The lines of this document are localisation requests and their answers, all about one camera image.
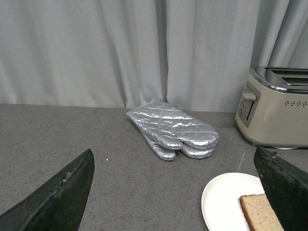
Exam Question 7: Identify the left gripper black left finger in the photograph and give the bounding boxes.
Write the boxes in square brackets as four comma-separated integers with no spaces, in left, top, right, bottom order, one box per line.
[0,149,94,231]

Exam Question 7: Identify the grey pleated curtain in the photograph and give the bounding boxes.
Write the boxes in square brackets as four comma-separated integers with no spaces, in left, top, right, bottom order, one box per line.
[0,0,308,112]

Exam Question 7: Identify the white round plate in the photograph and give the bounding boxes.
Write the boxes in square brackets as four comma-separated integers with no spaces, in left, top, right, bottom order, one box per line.
[201,173,264,231]

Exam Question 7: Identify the silver quilted oven mitt upper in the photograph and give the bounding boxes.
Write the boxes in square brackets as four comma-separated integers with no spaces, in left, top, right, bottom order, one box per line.
[127,100,219,150]

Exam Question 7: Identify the silver quilted oven mitt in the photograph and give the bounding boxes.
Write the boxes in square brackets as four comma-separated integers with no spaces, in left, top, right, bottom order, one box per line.
[141,132,216,161]
[127,100,219,150]

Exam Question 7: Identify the brown bread slice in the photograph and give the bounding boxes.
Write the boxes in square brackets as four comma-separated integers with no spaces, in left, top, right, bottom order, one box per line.
[239,193,284,231]

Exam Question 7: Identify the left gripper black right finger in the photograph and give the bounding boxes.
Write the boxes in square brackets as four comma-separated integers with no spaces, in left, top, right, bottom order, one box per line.
[254,146,308,231]

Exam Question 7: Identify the beige chrome two-slot toaster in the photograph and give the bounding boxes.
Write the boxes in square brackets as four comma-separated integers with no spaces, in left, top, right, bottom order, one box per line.
[235,66,308,149]

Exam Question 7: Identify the silver quilted oven mitt lower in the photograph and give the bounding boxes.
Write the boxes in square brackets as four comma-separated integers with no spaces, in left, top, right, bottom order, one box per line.
[141,132,216,161]

